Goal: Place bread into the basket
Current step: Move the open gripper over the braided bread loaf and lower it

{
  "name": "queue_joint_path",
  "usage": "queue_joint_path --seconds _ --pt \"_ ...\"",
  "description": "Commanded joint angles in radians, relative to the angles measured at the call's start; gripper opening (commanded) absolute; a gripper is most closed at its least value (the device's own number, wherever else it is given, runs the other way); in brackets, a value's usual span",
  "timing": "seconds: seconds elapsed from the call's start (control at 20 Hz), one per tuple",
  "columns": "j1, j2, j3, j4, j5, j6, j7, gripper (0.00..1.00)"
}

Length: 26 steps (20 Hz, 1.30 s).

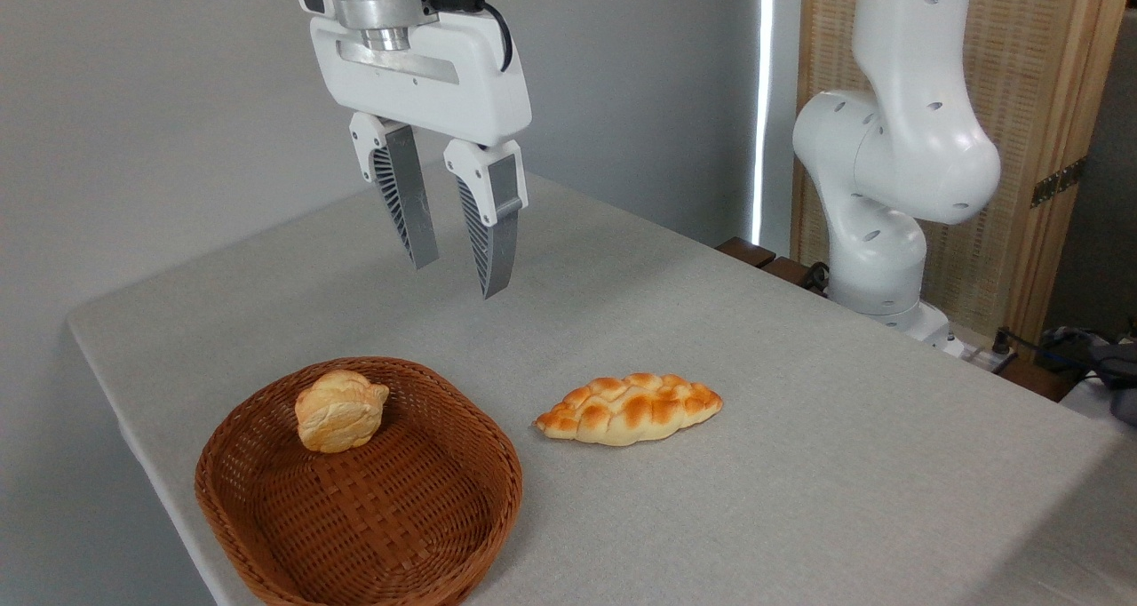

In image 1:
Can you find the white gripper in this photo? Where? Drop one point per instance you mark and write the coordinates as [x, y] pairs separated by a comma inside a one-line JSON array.
[[462, 82]]

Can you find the braided golden bread loaf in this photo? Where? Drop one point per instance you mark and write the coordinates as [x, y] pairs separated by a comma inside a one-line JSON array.
[[631, 409]]

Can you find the round pale bread roll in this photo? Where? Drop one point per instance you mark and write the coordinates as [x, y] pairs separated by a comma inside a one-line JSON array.
[[339, 412]]

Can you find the brown woven wicker basket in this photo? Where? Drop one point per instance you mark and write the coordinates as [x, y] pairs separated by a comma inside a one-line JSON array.
[[382, 517]]

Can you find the dark brown wooden block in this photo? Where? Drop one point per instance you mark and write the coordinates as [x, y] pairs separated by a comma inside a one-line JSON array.
[[746, 251], [786, 270]]

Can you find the black power plug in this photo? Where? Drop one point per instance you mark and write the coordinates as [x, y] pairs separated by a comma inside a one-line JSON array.
[[1002, 341]]

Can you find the metal screen hinge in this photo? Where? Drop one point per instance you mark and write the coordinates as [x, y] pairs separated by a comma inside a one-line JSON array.
[[1057, 183]]

